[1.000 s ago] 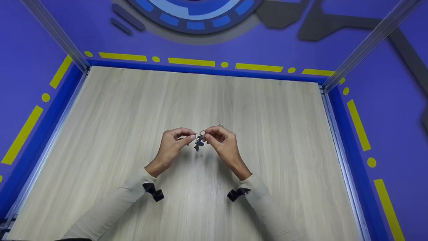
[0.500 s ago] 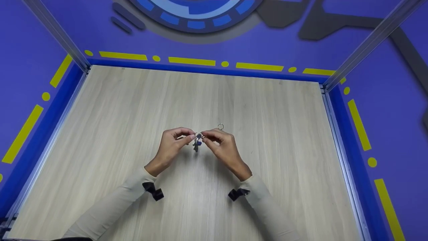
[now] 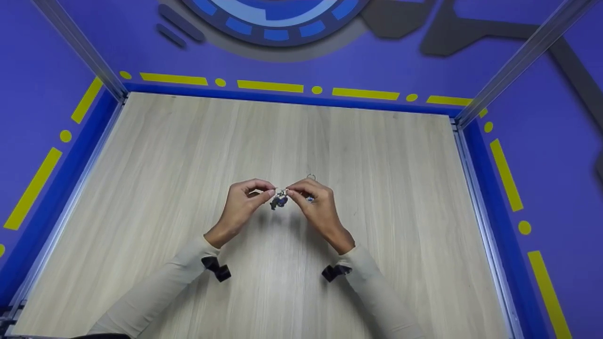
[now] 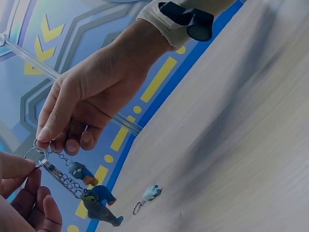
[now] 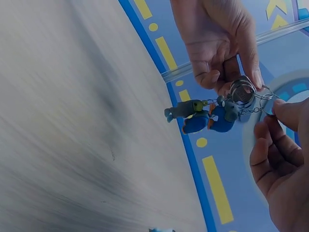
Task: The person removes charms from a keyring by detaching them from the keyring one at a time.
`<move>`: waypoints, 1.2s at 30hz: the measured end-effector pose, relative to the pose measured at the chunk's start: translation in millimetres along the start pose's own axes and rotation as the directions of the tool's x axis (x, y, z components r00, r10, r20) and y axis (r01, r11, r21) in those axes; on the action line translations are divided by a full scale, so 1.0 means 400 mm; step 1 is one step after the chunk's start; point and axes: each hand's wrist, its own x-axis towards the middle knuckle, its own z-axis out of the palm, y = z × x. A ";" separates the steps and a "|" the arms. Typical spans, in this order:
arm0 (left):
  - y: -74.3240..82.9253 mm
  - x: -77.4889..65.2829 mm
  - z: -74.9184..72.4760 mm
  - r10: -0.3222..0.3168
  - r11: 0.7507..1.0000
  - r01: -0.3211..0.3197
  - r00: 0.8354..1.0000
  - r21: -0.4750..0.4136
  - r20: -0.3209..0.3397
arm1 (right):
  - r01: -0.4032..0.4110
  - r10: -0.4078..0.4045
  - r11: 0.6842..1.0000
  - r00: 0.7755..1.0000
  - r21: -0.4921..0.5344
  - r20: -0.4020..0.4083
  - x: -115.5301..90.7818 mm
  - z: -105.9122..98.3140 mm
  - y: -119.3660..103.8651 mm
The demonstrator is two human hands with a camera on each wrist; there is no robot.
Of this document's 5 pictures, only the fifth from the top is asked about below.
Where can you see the person's left hand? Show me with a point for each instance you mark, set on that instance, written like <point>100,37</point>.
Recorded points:
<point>212,31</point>

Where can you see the person's right hand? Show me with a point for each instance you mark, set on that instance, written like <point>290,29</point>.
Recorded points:
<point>287,174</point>

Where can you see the person's left fingers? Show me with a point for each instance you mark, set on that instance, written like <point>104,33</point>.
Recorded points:
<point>217,75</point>

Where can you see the person's left thumb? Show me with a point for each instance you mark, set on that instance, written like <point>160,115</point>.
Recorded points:
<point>252,53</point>

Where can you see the person's right thumb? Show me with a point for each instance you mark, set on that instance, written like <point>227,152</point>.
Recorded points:
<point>289,113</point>

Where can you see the light blue object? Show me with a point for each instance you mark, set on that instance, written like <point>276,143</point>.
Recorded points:
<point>161,229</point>

